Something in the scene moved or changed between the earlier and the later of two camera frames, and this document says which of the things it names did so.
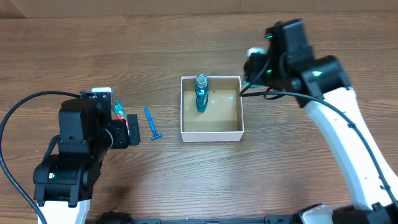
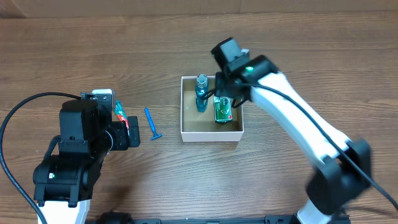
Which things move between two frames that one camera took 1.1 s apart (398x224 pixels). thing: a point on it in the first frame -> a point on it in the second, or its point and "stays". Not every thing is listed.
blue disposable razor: [156, 135] stays
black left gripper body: [134, 129] stays
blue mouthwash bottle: [201, 92] stays
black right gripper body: [253, 70] -> [225, 88]
